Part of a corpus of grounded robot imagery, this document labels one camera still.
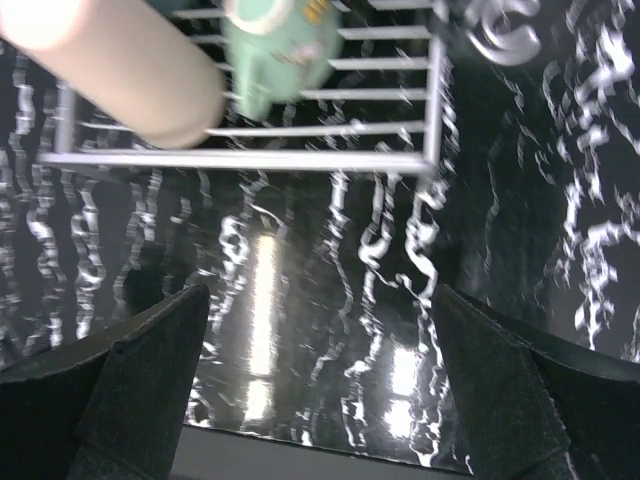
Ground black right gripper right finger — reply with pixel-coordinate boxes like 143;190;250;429
433;284;639;479

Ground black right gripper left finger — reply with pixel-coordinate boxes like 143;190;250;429
1;285;210;479

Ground beige tall tumbler cup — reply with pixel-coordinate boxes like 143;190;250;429
1;1;225;149

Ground mint green mug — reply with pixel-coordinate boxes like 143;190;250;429
222;0;342;121

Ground lower right horseshoe hook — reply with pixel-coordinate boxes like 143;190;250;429
463;0;542;67

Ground silver wire dish rack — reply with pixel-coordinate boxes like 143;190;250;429
39;1;449;177

